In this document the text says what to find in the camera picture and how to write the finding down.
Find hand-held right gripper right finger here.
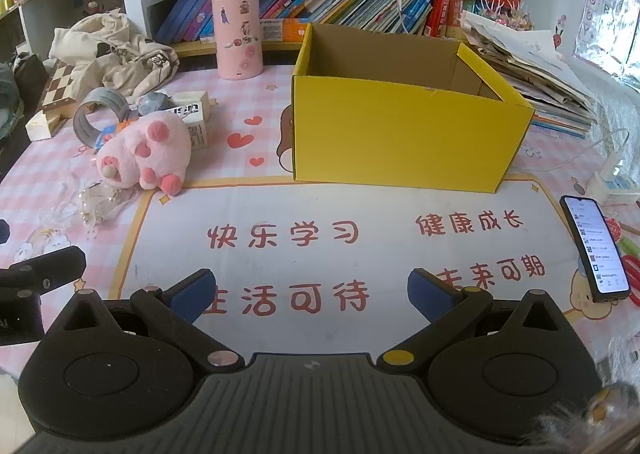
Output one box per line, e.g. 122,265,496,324
376,269,586,375

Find white power strip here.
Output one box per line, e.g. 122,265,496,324
585,149,640,207

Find pink checked desktop mat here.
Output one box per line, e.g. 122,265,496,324
0,51,640,370

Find small white carton box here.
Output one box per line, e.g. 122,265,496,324
170,90,218,115

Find small purple toy car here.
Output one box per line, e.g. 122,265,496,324
135,91,172,117

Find pink plush toy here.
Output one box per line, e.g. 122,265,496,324
95,112,193,198

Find wooden chessboard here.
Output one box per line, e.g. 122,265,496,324
36,58,83,133

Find stack of papers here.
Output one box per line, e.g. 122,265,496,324
460,8,598,139

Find beige cloth bag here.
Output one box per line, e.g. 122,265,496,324
48,8,181,102

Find yellow cardboard box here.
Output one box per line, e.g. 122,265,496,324
291,22,536,193

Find orange white flat box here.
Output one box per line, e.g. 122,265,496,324
260,18,311,42

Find pink sticker-covered cylinder container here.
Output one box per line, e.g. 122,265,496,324
210,0,264,80

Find clear plastic string lights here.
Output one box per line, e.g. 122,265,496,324
50,179,136,239

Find black bag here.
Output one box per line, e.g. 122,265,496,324
11,52,50,110

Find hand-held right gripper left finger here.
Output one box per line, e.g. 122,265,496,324
47,270,246,375

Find black smartphone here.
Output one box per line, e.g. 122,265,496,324
559,195,632,305

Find green grey cloth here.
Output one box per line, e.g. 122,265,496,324
0,62,25,135

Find grey tape roll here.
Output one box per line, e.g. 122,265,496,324
73,87,130,145

